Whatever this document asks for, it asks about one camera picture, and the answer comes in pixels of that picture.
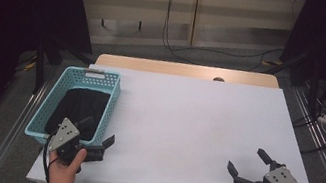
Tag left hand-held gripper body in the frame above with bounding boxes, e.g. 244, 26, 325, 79
46, 115, 110, 171

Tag black pants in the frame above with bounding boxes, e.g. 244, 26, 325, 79
43, 81, 112, 146

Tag turquoise plastic basket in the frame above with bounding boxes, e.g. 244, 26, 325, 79
22, 58, 124, 157

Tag person's left hand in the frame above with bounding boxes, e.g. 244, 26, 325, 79
44, 142, 89, 183

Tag black tripod stand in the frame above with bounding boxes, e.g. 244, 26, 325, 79
28, 32, 99, 105
259, 43, 326, 110

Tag white power plug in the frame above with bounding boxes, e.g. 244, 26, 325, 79
316, 113, 326, 125

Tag white table cover board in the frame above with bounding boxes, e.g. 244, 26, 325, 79
25, 47, 326, 183

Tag yellow floor tape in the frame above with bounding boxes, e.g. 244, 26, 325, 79
265, 57, 283, 68
21, 59, 38, 74

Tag light wooden table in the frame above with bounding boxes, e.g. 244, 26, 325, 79
94, 44, 282, 97

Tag beige cabinet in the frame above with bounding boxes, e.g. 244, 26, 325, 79
60, 0, 307, 80

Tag left hand-held gripper black cable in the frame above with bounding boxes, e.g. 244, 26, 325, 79
37, 131, 60, 183

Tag hanging black cable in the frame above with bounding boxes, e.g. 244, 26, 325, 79
156, 0, 291, 80

